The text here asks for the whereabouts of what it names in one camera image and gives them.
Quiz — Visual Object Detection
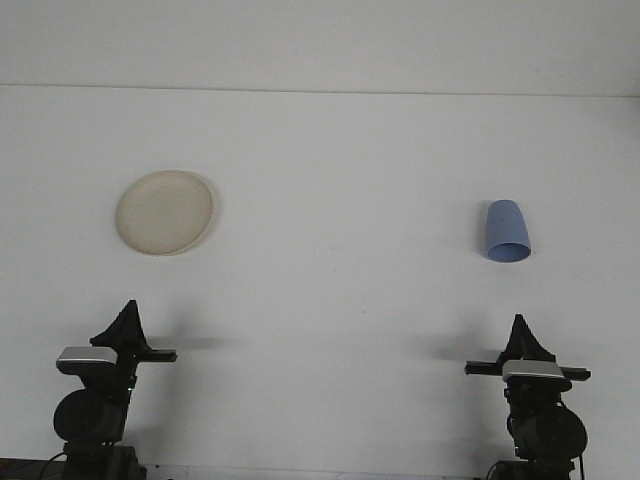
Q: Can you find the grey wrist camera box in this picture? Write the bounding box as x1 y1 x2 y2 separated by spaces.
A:
502 359 566 382
55 346 118 374

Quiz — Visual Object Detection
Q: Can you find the pale round plate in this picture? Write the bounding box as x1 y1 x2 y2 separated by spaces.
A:
114 169 221 258

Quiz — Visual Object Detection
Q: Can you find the pale blue cup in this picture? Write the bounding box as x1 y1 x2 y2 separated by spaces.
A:
482 199 533 264

